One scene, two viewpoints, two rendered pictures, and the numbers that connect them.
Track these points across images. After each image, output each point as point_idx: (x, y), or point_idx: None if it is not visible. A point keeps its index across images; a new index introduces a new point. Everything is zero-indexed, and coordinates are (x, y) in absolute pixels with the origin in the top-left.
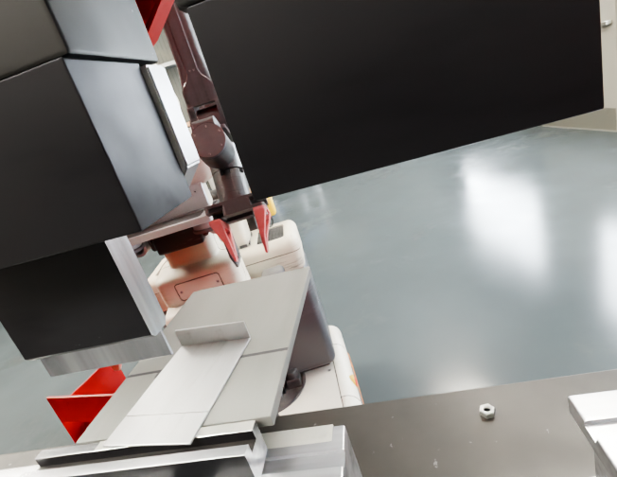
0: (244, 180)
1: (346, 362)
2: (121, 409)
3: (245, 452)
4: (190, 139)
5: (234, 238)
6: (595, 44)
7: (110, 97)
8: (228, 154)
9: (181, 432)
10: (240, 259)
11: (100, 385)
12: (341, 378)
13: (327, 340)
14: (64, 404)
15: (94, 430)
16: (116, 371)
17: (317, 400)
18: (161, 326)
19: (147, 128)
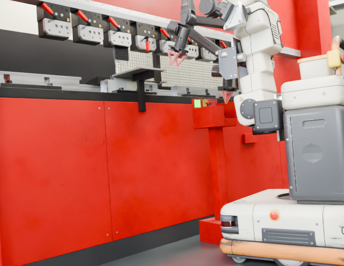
0: (176, 40)
1: (295, 211)
2: None
3: (110, 76)
4: (110, 38)
5: (236, 67)
6: (73, 38)
7: (104, 35)
8: (170, 32)
9: None
10: (253, 82)
11: (228, 107)
12: (275, 204)
13: (288, 177)
14: None
15: None
16: (233, 106)
17: (266, 200)
18: (114, 58)
19: (106, 37)
